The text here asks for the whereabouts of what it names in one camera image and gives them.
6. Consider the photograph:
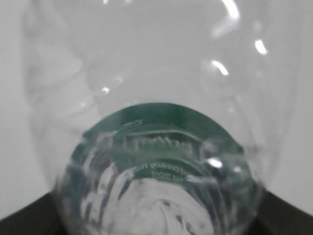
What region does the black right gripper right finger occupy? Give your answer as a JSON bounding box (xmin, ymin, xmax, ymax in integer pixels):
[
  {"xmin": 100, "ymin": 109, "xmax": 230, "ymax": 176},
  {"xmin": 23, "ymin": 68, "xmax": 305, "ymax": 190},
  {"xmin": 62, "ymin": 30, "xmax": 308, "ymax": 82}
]
[{"xmin": 254, "ymin": 191, "xmax": 313, "ymax": 235}]

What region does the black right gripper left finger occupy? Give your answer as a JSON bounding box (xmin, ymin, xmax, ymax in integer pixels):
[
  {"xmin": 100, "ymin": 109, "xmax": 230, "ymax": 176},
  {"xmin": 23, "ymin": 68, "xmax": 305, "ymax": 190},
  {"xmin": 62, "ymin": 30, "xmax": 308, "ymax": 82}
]
[{"xmin": 0, "ymin": 193, "xmax": 64, "ymax": 235}]

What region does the clear green-label water bottle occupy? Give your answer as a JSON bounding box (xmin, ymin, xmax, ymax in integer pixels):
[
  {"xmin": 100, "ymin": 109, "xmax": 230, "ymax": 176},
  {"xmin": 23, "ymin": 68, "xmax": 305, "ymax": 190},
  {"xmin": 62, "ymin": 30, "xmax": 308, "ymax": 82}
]
[{"xmin": 22, "ymin": 0, "xmax": 303, "ymax": 235}]

